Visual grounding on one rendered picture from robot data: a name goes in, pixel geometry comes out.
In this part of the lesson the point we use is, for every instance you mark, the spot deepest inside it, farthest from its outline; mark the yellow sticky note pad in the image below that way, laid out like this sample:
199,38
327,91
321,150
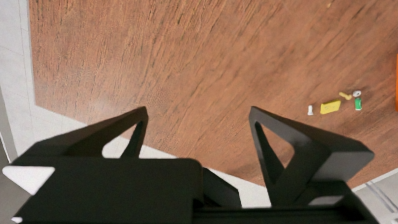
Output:
330,106

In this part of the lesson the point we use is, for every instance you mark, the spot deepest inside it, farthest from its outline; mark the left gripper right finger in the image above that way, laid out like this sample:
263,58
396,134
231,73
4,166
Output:
320,156

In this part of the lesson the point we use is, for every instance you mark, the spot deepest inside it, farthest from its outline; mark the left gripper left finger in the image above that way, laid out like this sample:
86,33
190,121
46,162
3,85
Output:
90,140

